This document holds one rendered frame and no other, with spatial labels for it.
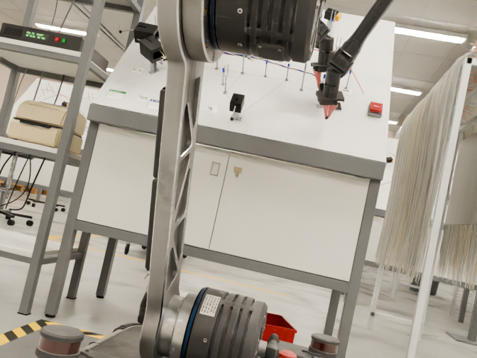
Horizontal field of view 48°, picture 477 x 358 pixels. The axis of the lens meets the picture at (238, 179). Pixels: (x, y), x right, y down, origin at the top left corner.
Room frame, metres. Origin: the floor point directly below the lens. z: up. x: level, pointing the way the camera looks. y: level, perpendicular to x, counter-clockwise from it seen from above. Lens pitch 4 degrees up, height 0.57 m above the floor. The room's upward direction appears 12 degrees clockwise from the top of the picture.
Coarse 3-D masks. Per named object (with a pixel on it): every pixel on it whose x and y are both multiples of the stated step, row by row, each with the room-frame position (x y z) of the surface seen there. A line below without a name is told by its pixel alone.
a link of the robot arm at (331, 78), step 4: (328, 68) 1.96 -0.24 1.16; (332, 68) 1.95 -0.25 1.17; (328, 72) 1.94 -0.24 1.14; (332, 72) 1.93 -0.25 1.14; (336, 72) 1.93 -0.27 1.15; (328, 76) 1.95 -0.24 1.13; (332, 76) 1.94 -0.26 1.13; (336, 76) 1.94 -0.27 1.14; (340, 76) 1.95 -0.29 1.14; (324, 80) 1.98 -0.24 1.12; (328, 80) 1.96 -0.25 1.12; (332, 80) 1.95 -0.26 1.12; (336, 80) 1.95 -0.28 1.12; (328, 84) 1.96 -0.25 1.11; (332, 84) 1.96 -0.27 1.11; (336, 84) 1.96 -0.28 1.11
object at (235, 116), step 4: (232, 96) 2.04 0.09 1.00; (236, 96) 2.04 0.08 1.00; (240, 96) 2.04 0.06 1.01; (244, 96) 2.04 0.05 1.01; (232, 100) 2.02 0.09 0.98; (236, 100) 2.03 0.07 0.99; (240, 100) 2.02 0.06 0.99; (232, 104) 2.02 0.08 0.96; (236, 104) 2.01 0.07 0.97; (240, 104) 2.01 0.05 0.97; (232, 108) 2.03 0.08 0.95; (236, 108) 2.03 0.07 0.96; (240, 108) 2.02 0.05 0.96; (236, 112) 2.07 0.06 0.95; (240, 112) 2.04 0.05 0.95; (232, 116) 2.00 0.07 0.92; (236, 116) 2.09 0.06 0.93; (240, 116) 2.11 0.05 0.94; (232, 120) 2.00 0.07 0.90; (240, 120) 2.10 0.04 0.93
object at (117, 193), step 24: (96, 144) 2.15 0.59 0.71; (120, 144) 2.14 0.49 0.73; (144, 144) 2.13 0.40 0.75; (96, 168) 2.15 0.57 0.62; (120, 168) 2.14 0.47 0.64; (144, 168) 2.13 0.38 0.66; (192, 168) 2.10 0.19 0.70; (216, 168) 2.10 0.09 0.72; (96, 192) 2.15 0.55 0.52; (120, 192) 2.13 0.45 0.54; (144, 192) 2.12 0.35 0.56; (192, 192) 2.10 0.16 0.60; (216, 192) 2.09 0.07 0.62; (96, 216) 2.14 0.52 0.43; (120, 216) 2.13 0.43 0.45; (144, 216) 2.12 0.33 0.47; (192, 216) 2.10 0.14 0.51; (192, 240) 2.10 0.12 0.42
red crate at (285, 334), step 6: (270, 318) 2.53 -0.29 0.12; (276, 318) 2.53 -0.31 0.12; (282, 318) 2.50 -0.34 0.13; (270, 324) 2.53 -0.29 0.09; (276, 324) 2.54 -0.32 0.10; (282, 324) 2.48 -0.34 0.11; (288, 324) 2.38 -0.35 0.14; (264, 330) 2.25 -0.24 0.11; (270, 330) 2.25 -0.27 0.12; (276, 330) 2.25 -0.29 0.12; (282, 330) 2.26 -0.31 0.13; (288, 330) 2.25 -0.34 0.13; (294, 330) 2.26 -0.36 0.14; (264, 336) 2.25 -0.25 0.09; (282, 336) 2.26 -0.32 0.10; (288, 336) 2.26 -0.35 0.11; (294, 336) 2.26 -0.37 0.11
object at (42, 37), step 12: (12, 24) 2.18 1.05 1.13; (0, 36) 2.18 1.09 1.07; (12, 36) 2.18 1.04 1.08; (24, 36) 2.17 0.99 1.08; (36, 36) 2.16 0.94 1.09; (48, 36) 2.16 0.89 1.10; (60, 36) 2.15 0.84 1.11; (72, 36) 2.15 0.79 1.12; (72, 48) 2.15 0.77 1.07; (96, 60) 2.33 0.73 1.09
